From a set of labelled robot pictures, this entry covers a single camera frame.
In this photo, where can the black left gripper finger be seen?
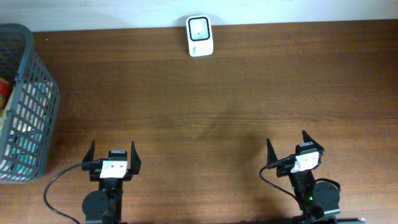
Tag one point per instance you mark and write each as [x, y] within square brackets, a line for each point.
[90, 154]
[135, 159]

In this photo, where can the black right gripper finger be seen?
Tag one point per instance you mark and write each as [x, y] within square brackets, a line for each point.
[307, 139]
[271, 155]

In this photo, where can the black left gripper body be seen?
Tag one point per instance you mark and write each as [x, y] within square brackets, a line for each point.
[94, 172]

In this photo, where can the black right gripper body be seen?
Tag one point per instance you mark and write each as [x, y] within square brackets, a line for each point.
[285, 169]

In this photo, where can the yellow wet wipes pack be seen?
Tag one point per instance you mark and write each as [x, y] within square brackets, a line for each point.
[26, 132]

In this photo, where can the orange red spaghetti packet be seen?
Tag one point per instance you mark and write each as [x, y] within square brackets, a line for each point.
[4, 92]

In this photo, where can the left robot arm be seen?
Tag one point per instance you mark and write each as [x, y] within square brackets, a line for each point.
[105, 204]

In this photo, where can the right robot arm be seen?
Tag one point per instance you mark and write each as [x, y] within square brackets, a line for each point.
[318, 199]

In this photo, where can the white barcode scanner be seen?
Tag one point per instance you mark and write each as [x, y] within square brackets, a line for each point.
[199, 36]

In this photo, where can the grey plastic mesh basket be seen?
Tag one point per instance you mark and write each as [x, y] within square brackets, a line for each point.
[20, 63]

